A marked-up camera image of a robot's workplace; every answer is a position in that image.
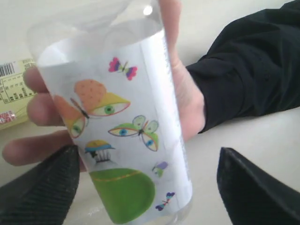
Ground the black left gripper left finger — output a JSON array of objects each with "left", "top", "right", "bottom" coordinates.
[{"left": 0, "top": 145, "right": 80, "bottom": 225}]

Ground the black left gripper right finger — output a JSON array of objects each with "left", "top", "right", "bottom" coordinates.
[{"left": 217, "top": 147, "right": 300, "bottom": 225}]

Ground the clear bottle butterfly label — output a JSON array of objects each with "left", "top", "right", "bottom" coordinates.
[{"left": 28, "top": 0, "right": 193, "bottom": 225}]

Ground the black jacket sleeve forearm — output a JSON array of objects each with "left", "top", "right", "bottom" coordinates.
[{"left": 187, "top": 0, "right": 300, "bottom": 130}]

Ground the yellow drink bottle red cap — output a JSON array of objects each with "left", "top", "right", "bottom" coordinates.
[{"left": 0, "top": 59, "right": 35, "bottom": 130}]

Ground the person's open bare hand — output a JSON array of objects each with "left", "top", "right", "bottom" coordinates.
[{"left": 1, "top": 0, "right": 207, "bottom": 173}]

